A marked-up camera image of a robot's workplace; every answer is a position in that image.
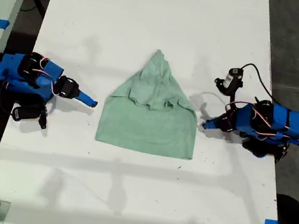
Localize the pale green T-shirt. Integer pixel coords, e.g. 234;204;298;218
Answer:
93;42;208;162

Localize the short black camera stalk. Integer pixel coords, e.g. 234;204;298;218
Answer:
36;103;51;130
230;89;239;104

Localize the thin white cable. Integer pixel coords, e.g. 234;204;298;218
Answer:
200;90;231;105

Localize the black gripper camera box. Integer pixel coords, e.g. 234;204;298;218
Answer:
212;65;245;98
11;104;42;125

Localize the black camera cable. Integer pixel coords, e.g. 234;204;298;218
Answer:
236;62;281;104
0;81;20;116

